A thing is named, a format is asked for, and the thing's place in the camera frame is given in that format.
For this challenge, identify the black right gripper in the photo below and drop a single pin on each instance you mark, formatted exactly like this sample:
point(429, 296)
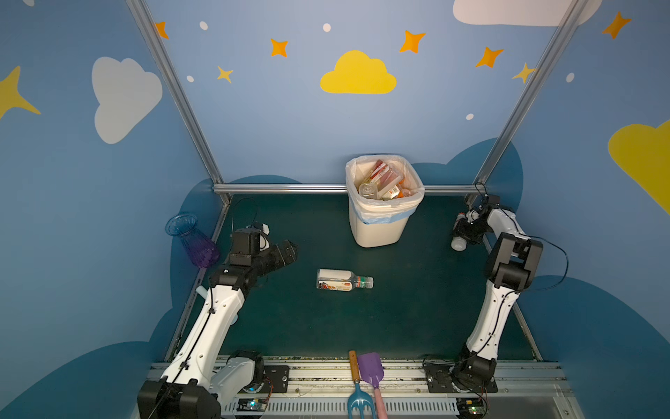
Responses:
point(463, 229)

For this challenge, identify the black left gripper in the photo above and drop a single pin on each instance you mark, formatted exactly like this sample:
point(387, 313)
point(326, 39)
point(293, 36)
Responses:
point(283, 252)

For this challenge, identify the clear bottle white orange label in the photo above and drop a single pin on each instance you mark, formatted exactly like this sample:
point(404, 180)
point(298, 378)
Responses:
point(342, 281)

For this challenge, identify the white bottle red label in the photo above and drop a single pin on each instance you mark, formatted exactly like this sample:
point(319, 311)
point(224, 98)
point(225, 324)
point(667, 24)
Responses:
point(459, 242)

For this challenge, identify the gold red label tea bottle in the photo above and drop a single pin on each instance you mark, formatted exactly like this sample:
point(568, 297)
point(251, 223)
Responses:
point(385, 177)

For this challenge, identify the clear square bottle green cap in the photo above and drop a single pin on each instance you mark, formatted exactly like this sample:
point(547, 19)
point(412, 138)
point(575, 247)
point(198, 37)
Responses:
point(369, 189)

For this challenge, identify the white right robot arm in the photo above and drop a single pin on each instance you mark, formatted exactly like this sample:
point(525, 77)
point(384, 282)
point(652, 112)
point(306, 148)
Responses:
point(509, 271)

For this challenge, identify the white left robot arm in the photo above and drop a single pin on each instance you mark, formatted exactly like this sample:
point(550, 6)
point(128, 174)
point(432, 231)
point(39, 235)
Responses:
point(189, 387)

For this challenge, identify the white ribbed trash bin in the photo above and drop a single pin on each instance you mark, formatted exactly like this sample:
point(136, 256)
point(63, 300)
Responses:
point(377, 234)

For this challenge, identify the white bin liner bag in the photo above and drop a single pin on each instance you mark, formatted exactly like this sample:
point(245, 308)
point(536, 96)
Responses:
point(397, 198)

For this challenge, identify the purple plastic vase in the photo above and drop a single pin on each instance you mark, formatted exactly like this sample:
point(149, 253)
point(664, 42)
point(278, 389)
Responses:
point(201, 250)

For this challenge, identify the light blue toy trowel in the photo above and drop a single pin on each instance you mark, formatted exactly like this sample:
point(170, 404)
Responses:
point(202, 292)

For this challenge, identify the left green circuit board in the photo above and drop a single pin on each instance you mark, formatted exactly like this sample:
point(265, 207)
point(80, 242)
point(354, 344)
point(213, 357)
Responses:
point(252, 405)

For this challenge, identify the green circuit board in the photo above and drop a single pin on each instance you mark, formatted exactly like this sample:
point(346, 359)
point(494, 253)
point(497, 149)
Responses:
point(471, 408)
point(252, 405)

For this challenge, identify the purple toy shovel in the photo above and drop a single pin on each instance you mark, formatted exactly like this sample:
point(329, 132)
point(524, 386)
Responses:
point(372, 372)

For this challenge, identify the blue toy garden fork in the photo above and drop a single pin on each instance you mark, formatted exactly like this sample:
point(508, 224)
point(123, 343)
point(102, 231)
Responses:
point(359, 401)

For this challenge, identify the right green circuit board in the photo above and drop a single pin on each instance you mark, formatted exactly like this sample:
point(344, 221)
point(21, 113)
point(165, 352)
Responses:
point(471, 408)

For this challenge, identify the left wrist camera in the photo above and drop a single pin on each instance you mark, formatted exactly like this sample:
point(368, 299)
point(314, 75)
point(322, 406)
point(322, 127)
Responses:
point(248, 242)

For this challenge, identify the aluminium frame back rail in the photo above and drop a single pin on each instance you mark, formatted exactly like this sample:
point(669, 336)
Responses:
point(331, 189)

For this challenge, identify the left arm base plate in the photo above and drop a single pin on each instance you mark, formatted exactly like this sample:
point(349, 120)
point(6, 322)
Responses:
point(275, 378)

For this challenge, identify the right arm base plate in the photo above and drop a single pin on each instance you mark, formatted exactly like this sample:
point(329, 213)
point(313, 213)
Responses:
point(441, 379)

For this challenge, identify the aluminium frame left post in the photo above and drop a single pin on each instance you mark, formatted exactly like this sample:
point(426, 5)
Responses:
point(144, 20)

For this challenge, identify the aluminium frame post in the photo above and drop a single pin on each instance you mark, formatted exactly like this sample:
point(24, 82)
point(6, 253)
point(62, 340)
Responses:
point(550, 57)
point(144, 20)

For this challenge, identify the aluminium frame right post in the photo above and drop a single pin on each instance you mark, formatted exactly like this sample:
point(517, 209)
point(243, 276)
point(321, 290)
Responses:
point(550, 57)

